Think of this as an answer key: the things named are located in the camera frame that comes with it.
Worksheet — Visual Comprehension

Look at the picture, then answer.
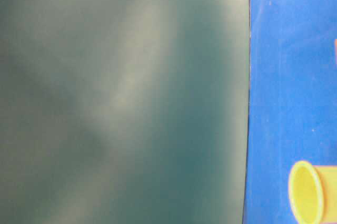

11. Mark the blue mat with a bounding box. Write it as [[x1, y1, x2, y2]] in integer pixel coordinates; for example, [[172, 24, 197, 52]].
[[243, 0, 336, 223]]

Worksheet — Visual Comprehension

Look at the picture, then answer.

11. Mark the yellow plastic cup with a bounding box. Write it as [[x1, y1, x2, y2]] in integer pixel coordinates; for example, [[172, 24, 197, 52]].
[[288, 160, 336, 223]]

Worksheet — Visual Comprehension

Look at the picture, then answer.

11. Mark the orange object at edge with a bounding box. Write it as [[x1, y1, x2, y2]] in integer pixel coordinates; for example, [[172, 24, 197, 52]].
[[334, 39, 337, 64]]

